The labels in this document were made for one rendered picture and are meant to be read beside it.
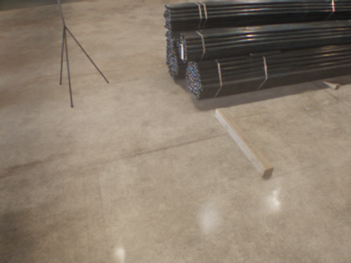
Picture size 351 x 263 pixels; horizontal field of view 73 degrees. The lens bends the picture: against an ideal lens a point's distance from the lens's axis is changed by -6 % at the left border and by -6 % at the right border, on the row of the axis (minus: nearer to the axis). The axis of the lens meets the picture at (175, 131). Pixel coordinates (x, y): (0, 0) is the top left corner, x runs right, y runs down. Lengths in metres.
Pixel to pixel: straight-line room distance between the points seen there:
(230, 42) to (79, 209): 2.37
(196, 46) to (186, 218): 1.84
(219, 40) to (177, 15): 0.61
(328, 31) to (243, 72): 1.45
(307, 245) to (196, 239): 0.82
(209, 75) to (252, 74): 0.59
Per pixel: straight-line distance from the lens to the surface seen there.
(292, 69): 3.69
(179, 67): 3.46
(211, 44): 3.01
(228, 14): 3.54
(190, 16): 3.33
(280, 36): 3.56
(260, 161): 2.39
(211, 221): 2.04
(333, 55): 4.24
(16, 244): 2.25
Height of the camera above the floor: 1.74
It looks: 39 degrees down
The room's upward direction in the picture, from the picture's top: straight up
